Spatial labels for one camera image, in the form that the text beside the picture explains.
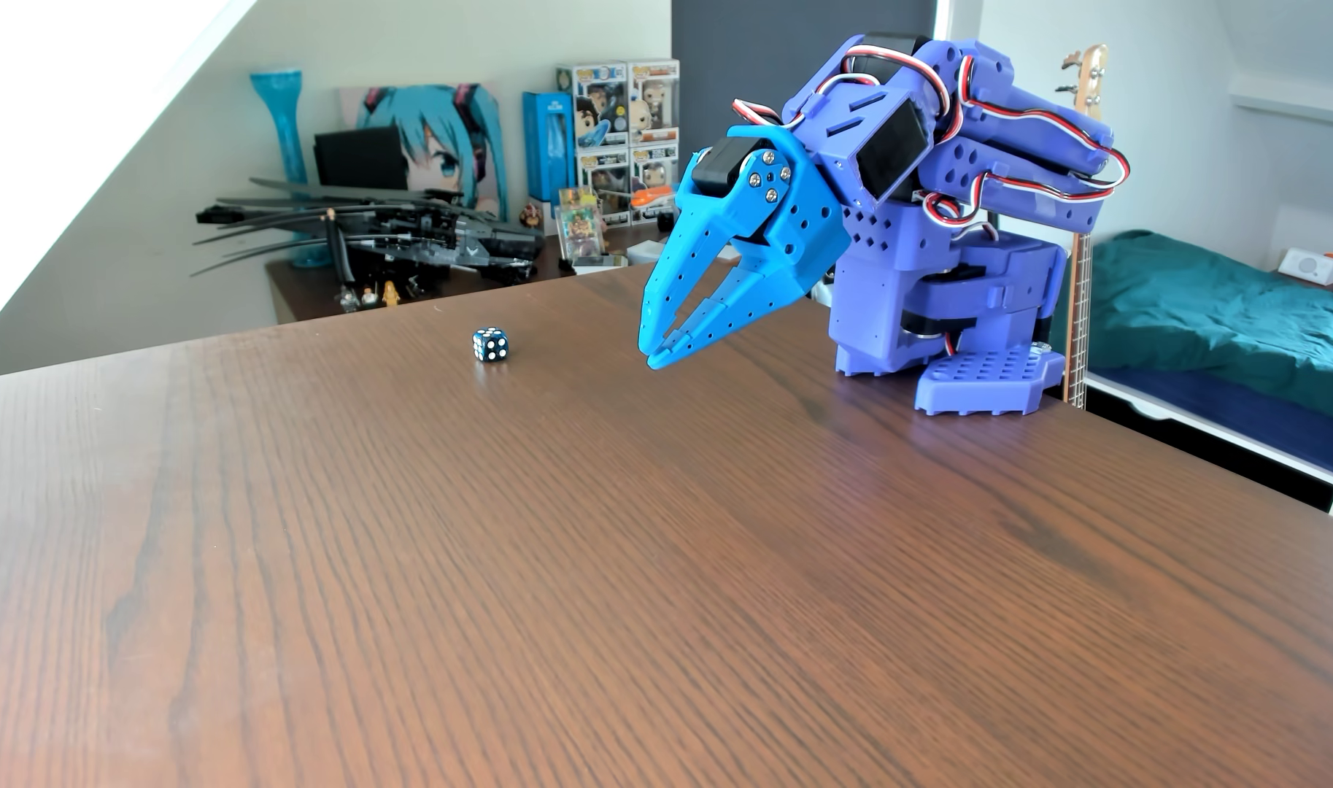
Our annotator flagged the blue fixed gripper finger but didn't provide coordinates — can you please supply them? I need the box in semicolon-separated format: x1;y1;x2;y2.
638;195;749;363

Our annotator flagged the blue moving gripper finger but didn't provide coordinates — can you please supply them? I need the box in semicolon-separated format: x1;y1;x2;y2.
649;147;812;371

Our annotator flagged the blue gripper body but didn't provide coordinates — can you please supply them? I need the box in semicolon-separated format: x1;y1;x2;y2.
677;127;854;297

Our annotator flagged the clear acrylic character stand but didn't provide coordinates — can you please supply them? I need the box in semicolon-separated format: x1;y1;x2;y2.
557;188;608;265

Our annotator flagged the vinyl figure collectible box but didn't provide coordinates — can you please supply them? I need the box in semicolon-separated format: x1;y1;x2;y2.
557;63;630;149
630;142;683;223
627;60;681;146
576;145;633;225

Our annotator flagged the tall blue product box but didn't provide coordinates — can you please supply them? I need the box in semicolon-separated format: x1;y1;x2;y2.
522;90;576;205

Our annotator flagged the black model aircraft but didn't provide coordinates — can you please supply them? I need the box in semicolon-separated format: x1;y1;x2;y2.
190;177;547;288

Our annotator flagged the teal haired anime picture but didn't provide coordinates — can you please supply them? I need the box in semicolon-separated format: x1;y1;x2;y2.
338;83;509;220

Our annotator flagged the wooden neck bass guitar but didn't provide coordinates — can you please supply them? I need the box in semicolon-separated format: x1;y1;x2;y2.
1060;44;1112;412

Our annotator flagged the black rectangular box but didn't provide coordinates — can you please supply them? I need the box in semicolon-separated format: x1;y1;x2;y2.
314;125;410;193

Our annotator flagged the dark brown side desk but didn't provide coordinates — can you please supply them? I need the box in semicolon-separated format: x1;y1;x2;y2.
264;219;670;325

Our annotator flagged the bed with teal blanket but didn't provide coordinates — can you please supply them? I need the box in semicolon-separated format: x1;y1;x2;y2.
1060;228;1333;430

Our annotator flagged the tall blue glass vase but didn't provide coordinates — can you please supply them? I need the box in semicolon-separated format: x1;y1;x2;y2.
250;70;333;271

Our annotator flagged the dark blue mattress sheet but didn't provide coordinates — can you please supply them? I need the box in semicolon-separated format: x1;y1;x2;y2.
1087;366;1333;488

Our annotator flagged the small white radio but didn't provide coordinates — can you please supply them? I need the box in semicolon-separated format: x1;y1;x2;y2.
1277;247;1333;288

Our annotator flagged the red white black servo cable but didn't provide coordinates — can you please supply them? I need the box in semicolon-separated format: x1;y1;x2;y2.
732;44;1132;231

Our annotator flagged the white bed frame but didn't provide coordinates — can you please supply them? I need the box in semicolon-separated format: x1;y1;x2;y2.
1082;372;1333;518

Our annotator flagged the white wall shelf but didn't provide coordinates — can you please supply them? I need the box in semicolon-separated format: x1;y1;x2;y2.
1229;74;1333;133

